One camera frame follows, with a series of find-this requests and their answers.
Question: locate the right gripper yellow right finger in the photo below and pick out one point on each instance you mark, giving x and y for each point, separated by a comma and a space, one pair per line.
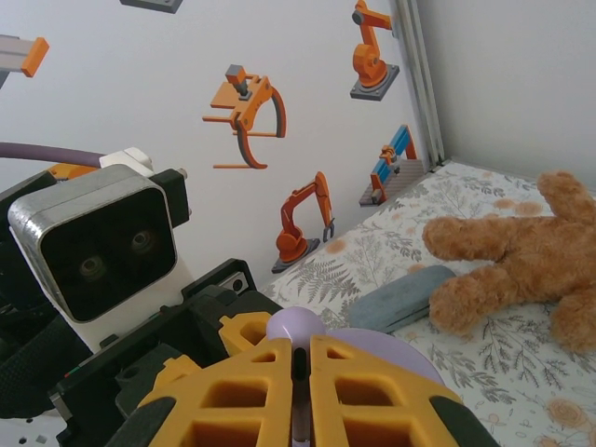
372, 410

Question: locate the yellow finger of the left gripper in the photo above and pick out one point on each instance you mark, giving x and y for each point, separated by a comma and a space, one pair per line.
179, 370
244, 330

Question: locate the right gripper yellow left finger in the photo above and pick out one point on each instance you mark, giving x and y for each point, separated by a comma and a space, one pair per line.
223, 410

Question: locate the purple earbud charging case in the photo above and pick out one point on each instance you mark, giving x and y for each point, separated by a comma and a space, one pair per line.
372, 347

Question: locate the grey blue glasses case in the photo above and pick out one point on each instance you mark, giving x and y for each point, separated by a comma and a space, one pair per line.
396, 298

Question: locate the floral patterned table mat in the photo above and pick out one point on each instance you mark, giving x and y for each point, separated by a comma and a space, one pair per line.
512, 396

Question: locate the brown teddy bear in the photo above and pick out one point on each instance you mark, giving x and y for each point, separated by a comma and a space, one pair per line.
512, 251

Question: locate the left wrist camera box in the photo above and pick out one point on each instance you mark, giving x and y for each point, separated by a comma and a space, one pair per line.
93, 242

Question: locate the orange gripper claw wall sticker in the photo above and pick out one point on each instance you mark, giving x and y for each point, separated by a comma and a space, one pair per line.
251, 107

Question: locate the blue conveyor wall sticker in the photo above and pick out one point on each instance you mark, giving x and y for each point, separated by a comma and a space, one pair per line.
396, 163

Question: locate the aluminium frame post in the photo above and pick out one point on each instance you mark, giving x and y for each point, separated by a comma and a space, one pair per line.
419, 79

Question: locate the orange block wall sticker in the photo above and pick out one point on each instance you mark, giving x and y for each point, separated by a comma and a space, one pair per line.
32, 58

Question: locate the grey platform wall sticker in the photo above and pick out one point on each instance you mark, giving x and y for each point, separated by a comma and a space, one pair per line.
151, 4

